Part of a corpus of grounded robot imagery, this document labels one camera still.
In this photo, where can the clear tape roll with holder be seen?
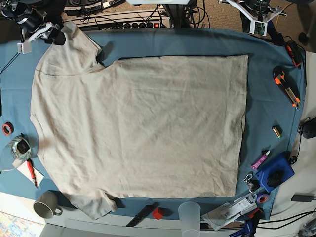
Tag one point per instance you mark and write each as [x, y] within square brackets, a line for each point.
[15, 153]

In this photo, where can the blue table cloth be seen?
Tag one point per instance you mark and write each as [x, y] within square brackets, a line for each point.
[267, 106]

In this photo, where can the blue handled tool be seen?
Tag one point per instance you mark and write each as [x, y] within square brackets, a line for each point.
[276, 37]

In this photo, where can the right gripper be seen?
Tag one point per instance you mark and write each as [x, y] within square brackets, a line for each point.
[37, 24]

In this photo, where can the purple tape roll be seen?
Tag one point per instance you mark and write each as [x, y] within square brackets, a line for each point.
[262, 197]

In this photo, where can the purple glue tube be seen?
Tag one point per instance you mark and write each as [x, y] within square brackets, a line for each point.
[260, 160]

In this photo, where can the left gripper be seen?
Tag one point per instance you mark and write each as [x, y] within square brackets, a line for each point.
[256, 10]

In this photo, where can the black cable ties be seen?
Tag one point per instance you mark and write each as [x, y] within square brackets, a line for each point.
[9, 62]

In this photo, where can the packaged item card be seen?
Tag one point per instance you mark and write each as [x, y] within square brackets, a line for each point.
[229, 212]

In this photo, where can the grey ceramic mug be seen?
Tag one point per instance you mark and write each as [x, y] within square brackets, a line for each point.
[46, 206]

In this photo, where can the red tape roll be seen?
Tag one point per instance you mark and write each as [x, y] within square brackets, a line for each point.
[7, 128]

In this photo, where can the green yellow battery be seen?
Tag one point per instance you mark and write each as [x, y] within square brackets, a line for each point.
[278, 131]

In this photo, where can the white paper note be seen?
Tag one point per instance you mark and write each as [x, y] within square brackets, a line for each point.
[24, 170]

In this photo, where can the black phone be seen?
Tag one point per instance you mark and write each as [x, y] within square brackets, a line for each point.
[302, 198]

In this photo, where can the red pen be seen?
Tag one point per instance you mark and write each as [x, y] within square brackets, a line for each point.
[32, 173]

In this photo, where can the blue case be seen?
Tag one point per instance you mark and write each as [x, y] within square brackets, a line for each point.
[274, 173]

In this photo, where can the translucent plastic cup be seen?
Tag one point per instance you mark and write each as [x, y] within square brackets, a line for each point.
[189, 216]

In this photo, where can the power strip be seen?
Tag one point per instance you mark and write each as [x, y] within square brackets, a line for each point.
[144, 25]

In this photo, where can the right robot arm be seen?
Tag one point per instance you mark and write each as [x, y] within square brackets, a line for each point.
[11, 9]

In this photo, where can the beige T-shirt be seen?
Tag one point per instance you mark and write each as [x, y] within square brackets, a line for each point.
[150, 127]

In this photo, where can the black computer mouse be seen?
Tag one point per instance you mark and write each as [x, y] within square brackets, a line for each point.
[308, 129]

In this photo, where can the keyring with carabiner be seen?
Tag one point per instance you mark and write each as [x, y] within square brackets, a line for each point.
[252, 184]

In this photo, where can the orange black utility knife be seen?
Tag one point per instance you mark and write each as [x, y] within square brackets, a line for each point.
[279, 78]

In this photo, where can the orange black tool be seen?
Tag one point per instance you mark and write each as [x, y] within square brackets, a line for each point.
[294, 53]

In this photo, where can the red cube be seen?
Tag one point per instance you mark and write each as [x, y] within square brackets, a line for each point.
[158, 213]

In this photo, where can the blue black clamp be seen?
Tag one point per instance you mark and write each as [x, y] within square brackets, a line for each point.
[249, 227]

